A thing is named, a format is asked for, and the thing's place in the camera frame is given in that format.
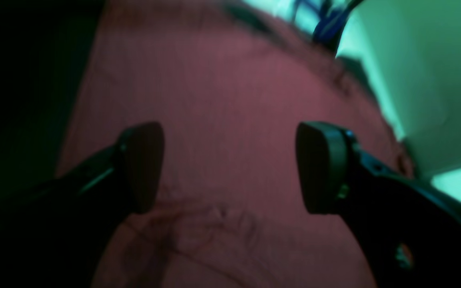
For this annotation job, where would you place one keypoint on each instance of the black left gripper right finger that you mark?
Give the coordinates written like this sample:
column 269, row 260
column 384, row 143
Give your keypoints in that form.
column 409, row 232

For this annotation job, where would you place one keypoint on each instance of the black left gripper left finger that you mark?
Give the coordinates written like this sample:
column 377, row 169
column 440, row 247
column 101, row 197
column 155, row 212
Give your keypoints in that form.
column 53, row 235

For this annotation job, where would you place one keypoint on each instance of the red long-sleeve shirt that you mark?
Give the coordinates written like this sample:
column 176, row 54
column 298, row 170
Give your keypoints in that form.
column 229, row 85

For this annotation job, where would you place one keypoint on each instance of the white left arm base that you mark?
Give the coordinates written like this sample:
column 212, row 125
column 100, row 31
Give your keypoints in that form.
column 411, row 50

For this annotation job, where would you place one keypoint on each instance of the orange blue front clamp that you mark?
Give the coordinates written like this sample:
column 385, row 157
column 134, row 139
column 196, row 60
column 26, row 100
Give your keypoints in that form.
column 332, row 20

